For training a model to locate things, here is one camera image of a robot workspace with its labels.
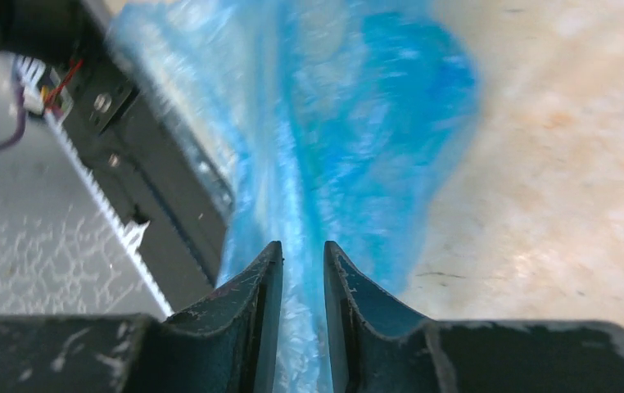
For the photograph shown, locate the white cable duct strip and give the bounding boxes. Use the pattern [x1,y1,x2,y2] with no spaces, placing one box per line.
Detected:
[13,54,174,318]

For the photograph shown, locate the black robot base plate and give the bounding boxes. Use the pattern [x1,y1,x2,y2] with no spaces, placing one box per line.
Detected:
[63,1,231,314]

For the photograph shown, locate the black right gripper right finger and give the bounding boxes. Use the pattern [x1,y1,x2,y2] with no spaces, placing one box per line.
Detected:
[324,242,624,392]

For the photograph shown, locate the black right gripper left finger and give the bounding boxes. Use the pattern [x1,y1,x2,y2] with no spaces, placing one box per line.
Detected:
[0,242,283,392]

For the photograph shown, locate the blue plastic trash bag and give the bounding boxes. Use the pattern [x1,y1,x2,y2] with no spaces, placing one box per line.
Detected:
[108,1,477,392]

